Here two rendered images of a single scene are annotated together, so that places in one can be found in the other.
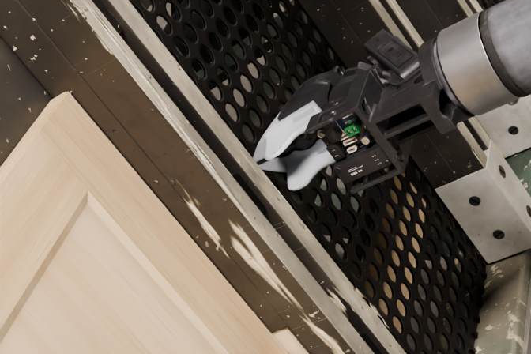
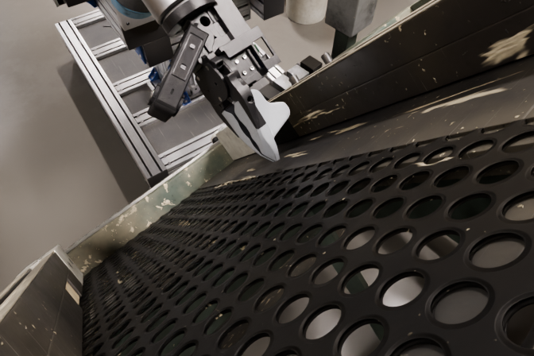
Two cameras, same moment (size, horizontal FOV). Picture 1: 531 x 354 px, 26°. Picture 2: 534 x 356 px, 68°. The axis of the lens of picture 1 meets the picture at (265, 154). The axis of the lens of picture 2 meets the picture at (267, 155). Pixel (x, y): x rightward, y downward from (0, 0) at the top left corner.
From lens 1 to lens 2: 113 cm
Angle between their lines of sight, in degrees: 87
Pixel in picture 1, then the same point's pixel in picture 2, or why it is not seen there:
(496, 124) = not seen: outside the picture
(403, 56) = (191, 43)
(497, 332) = (133, 220)
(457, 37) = not seen: outside the picture
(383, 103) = (234, 32)
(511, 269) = (83, 253)
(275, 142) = (277, 117)
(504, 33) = not seen: outside the picture
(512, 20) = not seen: outside the picture
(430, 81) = not seen: outside the picture
